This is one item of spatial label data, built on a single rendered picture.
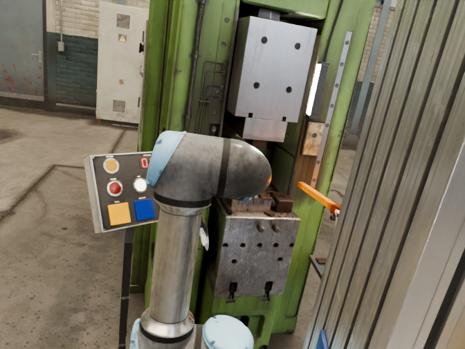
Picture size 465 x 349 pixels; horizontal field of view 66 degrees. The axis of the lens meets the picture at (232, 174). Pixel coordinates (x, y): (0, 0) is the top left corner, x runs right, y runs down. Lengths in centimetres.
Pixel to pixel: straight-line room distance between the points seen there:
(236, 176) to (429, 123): 39
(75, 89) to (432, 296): 761
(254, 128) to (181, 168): 97
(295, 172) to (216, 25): 82
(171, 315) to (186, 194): 26
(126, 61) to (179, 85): 528
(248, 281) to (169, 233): 119
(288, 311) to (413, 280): 209
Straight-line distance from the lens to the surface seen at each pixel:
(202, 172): 65
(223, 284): 183
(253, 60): 154
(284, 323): 243
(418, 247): 32
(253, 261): 180
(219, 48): 165
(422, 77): 38
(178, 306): 78
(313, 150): 187
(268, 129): 161
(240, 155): 66
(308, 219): 206
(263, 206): 173
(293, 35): 160
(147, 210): 140
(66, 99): 784
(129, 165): 141
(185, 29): 162
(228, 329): 86
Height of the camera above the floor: 162
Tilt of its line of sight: 19 degrees down
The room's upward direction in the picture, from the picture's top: 9 degrees clockwise
